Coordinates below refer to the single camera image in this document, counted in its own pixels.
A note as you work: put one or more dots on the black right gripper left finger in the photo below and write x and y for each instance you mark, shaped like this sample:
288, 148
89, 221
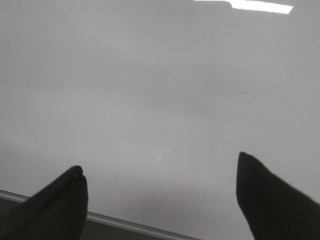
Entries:
57, 212

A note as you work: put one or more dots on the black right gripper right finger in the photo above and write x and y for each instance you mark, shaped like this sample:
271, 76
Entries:
274, 209

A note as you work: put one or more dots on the white whiteboard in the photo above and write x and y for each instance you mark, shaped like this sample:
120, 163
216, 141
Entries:
155, 99

